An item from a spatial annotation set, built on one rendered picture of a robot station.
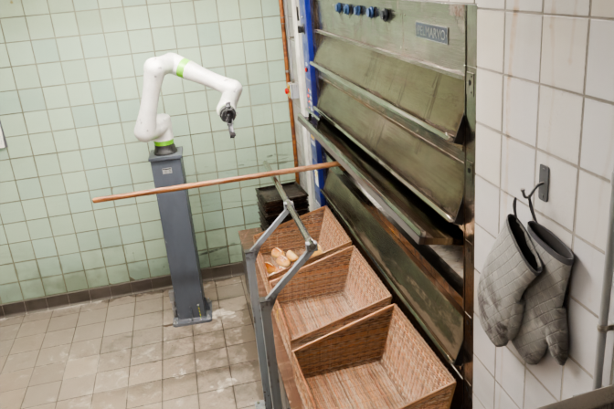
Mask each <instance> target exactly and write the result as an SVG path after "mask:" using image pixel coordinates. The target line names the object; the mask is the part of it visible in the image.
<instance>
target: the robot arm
mask: <svg viewBox="0 0 614 409"><path fill-rule="evenodd" d="M167 74H173V75H175V76H177V77H180V78H183V79H186V80H190V81H193V82H195V83H199V84H201V85H204V86H207V87H209V88H211V89H214V90H216V91H219V92H220V93H222V97H221V99H220V102H219V103H218V105H217V115H218V116H219V117H220V119H221V120H222V121H223V122H226V123H227V125H228V131H229V135H230V139H231V138H235V136H236V133H235V132H234V129H233V120H234V119H236V116H237V114H238V112H236V108H237V105H238V100H239V98H240V95H241V93H242V90H243V88H242V85H241V84H240V82H238V81H237V80H234V79H229V78H226V77H223V76H221V75H218V74H217V73H214V72H212V71H210V70H208V69H206V68H203V67H201V66H199V65H198V64H196V63H195V62H194V61H192V60H189V59H187V58H184V57H181V56H179V55H177V54H176V53H166V54H164V55H162V56H160V57H155V58H149V59H147V60H146V61H145V63H144V66H143V95H142V101H141V106H140V110H139V115H138V118H137V122H136V124H135V127H134V135H135V137H136V138H137V140H139V141H140V142H150V141H153V142H154V152H153V154H154V155H156V156H166V155H170V154H174V153H176V152H177V148H176V147H175V144H174V134H173V127H172V122H171V117H170V116H169V115H168V114H163V113H162V114H157V108H158V101H159V96H160V91H161V87H162V84H163V80H164V76H165V75H167Z"/></svg>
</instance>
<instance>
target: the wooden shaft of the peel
mask: <svg viewBox="0 0 614 409"><path fill-rule="evenodd" d="M336 166H342V165H341V164H340V163H339V162H337V161H336V162H330V163H318V164H313V165H306V166H300V167H294V168H288V169H282V170H276V171H269V172H264V173H252V174H246V175H240V176H234V177H228V178H221V179H216V180H209V181H203V182H197V183H190V184H179V185H173V186H167V187H161V188H154V189H149V190H142V191H137V192H130V193H124V194H113V195H107V196H101V197H94V198H93V199H92V202H93V203H94V204H96V203H102V202H109V201H114V200H121V199H127V198H133V197H139V196H145V195H151V194H162V193H168V192H174V191H180V190H186V189H193V188H198V187H205V186H210V185H217V184H228V183H234V182H240V181H247V180H252V179H259V178H264V177H271V176H276V175H283V174H288V173H300V172H306V171H312V170H318V169H324V168H330V167H336Z"/></svg>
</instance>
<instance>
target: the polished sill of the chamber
mask: <svg viewBox="0 0 614 409"><path fill-rule="evenodd" d="M324 158H325V159H326V161H327V162H329V163H330V162H336V160H335V159H334V157H333V156H332V155H331V154H330V153H329V152H324ZM334 169H335V170H336V171H337V172H338V173H339V174H340V175H341V176H342V177H343V178H344V179H345V180H346V182H347V183H348V184H349V185H350V186H351V187H352V188H353V189H354V190H355V191H356V193H357V194H358V195H359V196H360V197H361V198H362V199H363V200H364V201H365V202H366V204H367V205H368V206H369V207H370V208H371V209H372V210H373V211H374V212H375V213H376V215H377V216H378V217H379V218H380V219H381V220H382V221H383V222H384V223H385V224H386V226H387V227H388V228H389V229H390V230H391V231H392V232H393V233H394V234H395V235H396V236H397V238H398V239H399V240H400V241H401V242H402V243H403V244H404V245H405V246H406V247H407V249H408V250H409V251H410V252H411V253H412V254H413V255H414V256H415V257H416V259H417V260H418V261H419V262H420V263H421V264H422V265H423V266H424V267H425V268H426V270H427V271H428V272H429V273H430V274H431V275H432V276H433V277H434V278H435V279H436V280H437V281H438V282H439V283H440V285H441V286H442V287H444V288H445V289H446V291H447V292H448V293H449V294H450V295H451V296H452V297H453V298H454V299H455V300H456V302H457V303H458V304H459V305H460V306H461V307H462V308H463V278H462V277H461V276H460V275H459V274H458V273H457V272H456V271H455V270H454V269H453V268H452V267H450V266H449V265H448V264H447V263H446V262H445V261H444V260H443V259H442V258H441V257H440V256H439V255H438V254H437V253H436V252H435V251H434V250H433V249H432V248H431V247H430V246H429V245H418V244H417V243H416V242H415V240H414V239H413V238H412V237H411V236H410V235H409V234H408V233H407V232H406V231H405V230H404V229H403V228H402V227H401V226H400V225H399V224H398V223H397V222H396V221H395V220H394V219H393V218H392V217H391V216H390V215H389V214H388V213H387V212H386V210H385V209H384V208H383V207H382V206H381V205H380V204H379V203H378V202H377V201H376V200H375V199H374V198H373V197H372V196H371V195H370V194H369V193H368V192H367V191H366V190H365V189H364V188H363V187H362V186H361V185H360V184H359V183H358V182H357V181H356V180H355V178H354V177H353V176H352V175H351V174H350V173H349V172H347V171H346V170H345V168H344V167H343V166H336V167H334Z"/></svg>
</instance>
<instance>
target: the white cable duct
mask: <svg viewBox="0 0 614 409"><path fill-rule="evenodd" d="M291 10H292V20H293V31H294V41H295V51H296V62H297V72H298V82H299V93H300V103H301V114H302V115H303V116H304V117H305V111H304V100H303V90H302V69H301V59H300V48H299V37H298V28H297V16H296V4H295V0H291ZM302 134H303V145H304V155H305V165H309V153H308V143H307V132H306V129H305V128H304V127H303V126H302ZM306 176H307V186H308V195H309V205H310V206H309V207H310V212H311V211H313V207H312V186H311V176H310V171H306Z"/></svg>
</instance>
